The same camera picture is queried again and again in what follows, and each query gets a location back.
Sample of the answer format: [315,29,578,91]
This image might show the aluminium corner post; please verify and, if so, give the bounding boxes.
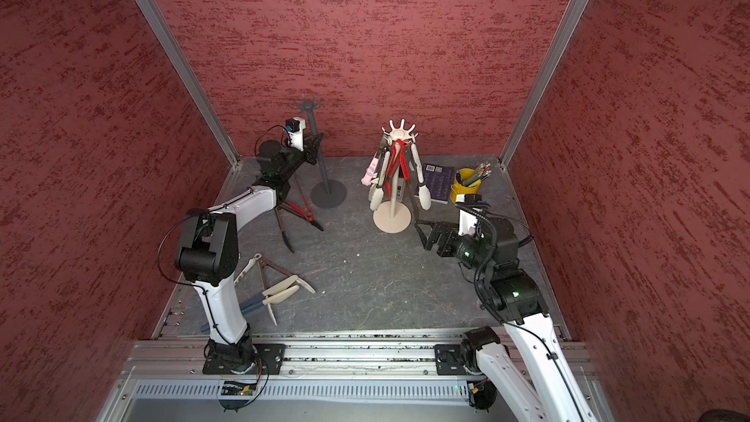
[499,0,590,171]
[135,0,240,169]

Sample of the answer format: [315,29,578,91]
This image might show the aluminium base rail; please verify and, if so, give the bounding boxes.
[100,326,613,421]

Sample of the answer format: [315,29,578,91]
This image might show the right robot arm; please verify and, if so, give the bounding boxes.
[419,195,596,421]

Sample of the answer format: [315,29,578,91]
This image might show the dark grey utensil rack stand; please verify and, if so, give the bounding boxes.
[297,95,347,209]

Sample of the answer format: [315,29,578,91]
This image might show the pink handled tweezers tongs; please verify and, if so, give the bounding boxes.
[361,135,388,187]

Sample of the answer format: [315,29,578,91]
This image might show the red looped long steel tongs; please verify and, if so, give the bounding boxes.
[388,169,411,234]

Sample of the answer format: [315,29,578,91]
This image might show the cream utensil rack stand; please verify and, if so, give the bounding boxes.
[369,119,415,234]

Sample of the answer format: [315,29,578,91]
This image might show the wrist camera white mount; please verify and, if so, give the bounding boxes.
[285,117,307,152]
[455,201,490,236]

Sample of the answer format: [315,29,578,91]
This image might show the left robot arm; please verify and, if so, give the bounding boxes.
[175,131,324,374]

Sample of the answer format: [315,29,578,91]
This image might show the aluminium corner post right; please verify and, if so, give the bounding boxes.
[499,0,590,171]

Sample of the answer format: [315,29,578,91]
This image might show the aluminium corner post left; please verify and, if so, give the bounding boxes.
[135,0,240,169]

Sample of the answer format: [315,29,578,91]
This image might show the yellow metal pencil bucket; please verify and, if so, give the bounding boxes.
[449,168,482,203]

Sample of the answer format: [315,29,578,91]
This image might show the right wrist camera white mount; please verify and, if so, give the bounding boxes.
[455,201,490,236]

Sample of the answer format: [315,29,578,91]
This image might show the cream blue handled tongs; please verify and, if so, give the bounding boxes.
[193,274,316,340]

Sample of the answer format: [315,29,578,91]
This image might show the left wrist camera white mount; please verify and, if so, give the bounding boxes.
[285,117,307,152]

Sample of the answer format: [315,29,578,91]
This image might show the scalloped steel serving tongs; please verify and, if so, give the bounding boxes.
[369,148,391,212]

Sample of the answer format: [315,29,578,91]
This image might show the small red silicone tongs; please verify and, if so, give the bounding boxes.
[383,140,409,197]

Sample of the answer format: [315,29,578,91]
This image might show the purple book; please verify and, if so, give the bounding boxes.
[423,163,456,204]

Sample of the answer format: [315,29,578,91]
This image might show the bundle of pencils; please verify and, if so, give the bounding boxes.
[461,162,491,188]

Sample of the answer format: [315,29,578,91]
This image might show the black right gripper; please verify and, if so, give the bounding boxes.
[414,219,493,275]

